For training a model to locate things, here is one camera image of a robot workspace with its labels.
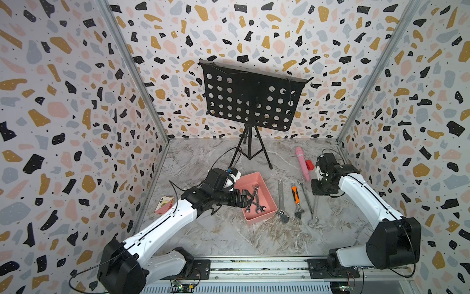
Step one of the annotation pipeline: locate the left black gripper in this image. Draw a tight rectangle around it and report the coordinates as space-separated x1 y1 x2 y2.
212 188 255 208

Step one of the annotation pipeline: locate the silver combination wrench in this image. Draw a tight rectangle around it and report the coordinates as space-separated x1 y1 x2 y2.
297 179 313 218
308 195 319 229
253 184 266 214

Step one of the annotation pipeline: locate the pink plastic storage box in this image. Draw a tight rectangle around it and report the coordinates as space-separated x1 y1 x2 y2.
235 172 278 225

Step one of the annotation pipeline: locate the large silver adjustable wrench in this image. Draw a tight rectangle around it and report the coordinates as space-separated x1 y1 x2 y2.
276 180 290 224

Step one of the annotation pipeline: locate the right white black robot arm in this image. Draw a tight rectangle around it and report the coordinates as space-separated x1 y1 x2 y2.
311 158 422 273

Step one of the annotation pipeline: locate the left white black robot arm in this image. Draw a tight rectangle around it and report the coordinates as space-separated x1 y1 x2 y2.
96 176 254 294

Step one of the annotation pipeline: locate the silver combination wrench in box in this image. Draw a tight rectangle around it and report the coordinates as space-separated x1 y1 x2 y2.
253 184 266 214

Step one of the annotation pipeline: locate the playing card box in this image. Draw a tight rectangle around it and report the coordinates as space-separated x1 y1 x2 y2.
154 196 174 216

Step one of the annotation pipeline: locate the small red block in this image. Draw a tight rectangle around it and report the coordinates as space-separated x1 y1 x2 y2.
305 160 315 171

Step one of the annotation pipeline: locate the pink cylinder tube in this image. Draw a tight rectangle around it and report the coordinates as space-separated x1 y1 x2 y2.
295 147 310 181

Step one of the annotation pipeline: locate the black perforated music stand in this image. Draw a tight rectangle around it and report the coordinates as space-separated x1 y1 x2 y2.
198 60 311 168

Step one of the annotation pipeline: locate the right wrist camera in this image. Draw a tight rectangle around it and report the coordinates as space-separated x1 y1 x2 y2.
317 153 339 176

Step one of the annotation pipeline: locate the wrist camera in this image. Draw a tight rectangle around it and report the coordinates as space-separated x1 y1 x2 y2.
224 167 241 188
317 153 339 176

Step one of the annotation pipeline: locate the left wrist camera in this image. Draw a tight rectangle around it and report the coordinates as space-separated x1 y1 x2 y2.
224 167 241 188

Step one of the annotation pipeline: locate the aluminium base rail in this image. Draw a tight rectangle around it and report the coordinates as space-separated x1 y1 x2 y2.
143 256 420 294

